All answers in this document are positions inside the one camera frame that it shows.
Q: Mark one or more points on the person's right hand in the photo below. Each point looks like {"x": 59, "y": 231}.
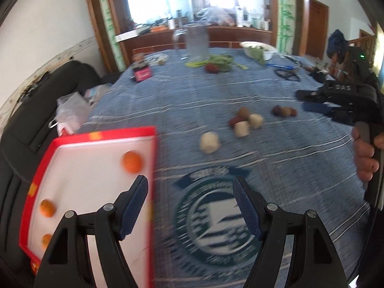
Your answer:
{"x": 363, "y": 162}

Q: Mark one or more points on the blue pen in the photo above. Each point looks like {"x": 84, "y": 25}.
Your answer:
{"x": 279, "y": 65}

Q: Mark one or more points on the wooden door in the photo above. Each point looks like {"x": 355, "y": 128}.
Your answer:
{"x": 318, "y": 27}

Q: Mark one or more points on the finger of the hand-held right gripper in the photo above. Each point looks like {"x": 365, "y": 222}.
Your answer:
{"x": 309, "y": 94}
{"x": 315, "y": 107}

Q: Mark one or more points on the white plastic bag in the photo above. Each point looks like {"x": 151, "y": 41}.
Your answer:
{"x": 72, "y": 111}

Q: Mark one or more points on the brown date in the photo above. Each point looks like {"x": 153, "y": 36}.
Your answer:
{"x": 243, "y": 112}

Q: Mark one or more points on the black leather sofa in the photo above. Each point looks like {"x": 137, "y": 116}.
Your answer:
{"x": 18, "y": 144}

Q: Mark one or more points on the beige pastry piece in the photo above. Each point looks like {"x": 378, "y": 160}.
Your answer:
{"x": 241, "y": 129}
{"x": 255, "y": 121}
{"x": 210, "y": 142}

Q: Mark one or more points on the clear plastic packet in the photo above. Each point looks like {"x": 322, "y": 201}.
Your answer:
{"x": 97, "y": 93}

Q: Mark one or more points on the white flat box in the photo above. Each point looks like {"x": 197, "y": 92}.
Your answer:
{"x": 127, "y": 36}

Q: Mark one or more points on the clear plastic bag with goods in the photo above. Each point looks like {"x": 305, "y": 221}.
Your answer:
{"x": 216, "y": 13}

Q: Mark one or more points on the red fruit beside vegetables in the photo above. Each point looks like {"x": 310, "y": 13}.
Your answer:
{"x": 211, "y": 67}

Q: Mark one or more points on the small orange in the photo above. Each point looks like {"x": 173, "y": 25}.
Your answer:
{"x": 132, "y": 162}
{"x": 47, "y": 207}
{"x": 46, "y": 240}

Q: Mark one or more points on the blue plaid tablecloth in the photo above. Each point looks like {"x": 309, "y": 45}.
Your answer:
{"x": 180, "y": 102}

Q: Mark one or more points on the glass pitcher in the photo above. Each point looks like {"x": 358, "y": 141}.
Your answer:
{"x": 196, "y": 43}

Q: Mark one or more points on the red shallow box tray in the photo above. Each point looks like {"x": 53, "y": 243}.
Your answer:
{"x": 90, "y": 168}

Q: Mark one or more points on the green leaf vegetables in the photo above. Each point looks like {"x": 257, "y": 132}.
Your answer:
{"x": 216, "y": 60}

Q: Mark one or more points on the patterned plate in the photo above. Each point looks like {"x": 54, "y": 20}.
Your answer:
{"x": 157, "y": 57}

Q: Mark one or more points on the white bowl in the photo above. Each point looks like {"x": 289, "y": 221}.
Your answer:
{"x": 268, "y": 54}

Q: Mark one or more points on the black scissors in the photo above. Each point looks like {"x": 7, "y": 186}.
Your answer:
{"x": 279, "y": 71}

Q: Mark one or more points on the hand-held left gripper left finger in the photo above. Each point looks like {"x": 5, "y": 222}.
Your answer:
{"x": 135, "y": 207}

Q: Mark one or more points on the blue jacket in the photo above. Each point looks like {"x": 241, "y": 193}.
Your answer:
{"x": 337, "y": 40}

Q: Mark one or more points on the wooden counter cabinet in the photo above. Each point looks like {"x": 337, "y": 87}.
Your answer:
{"x": 159, "y": 40}

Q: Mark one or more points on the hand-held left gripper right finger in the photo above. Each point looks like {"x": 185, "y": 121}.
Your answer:
{"x": 246, "y": 207}

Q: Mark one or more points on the dark jar with red label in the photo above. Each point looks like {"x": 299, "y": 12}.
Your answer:
{"x": 141, "y": 73}

